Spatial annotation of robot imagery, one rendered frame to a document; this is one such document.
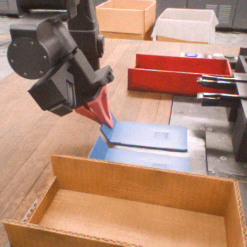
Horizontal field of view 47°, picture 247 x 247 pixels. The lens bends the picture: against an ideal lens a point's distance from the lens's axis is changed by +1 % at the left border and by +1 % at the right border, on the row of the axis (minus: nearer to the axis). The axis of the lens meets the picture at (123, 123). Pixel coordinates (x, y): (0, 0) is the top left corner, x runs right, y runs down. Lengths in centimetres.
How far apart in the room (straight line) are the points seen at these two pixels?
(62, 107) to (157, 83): 36
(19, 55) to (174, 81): 42
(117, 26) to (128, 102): 218
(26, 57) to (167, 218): 28
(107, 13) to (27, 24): 247
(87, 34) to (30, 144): 28
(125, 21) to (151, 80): 211
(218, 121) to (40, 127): 38
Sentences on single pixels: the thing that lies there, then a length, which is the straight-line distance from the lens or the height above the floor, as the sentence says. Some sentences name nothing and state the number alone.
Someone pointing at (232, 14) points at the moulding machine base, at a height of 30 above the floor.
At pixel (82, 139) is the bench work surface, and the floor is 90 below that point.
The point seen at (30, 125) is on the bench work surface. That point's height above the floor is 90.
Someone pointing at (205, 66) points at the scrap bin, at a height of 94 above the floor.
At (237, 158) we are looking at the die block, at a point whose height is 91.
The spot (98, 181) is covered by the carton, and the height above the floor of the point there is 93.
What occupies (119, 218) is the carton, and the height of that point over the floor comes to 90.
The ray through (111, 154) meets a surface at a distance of 47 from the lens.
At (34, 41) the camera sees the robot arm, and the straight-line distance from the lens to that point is 38.
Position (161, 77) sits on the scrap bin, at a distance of 70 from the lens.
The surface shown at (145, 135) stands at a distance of 51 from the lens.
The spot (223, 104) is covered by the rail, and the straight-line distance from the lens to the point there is 55.
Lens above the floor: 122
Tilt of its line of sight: 32 degrees down
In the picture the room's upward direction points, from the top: straight up
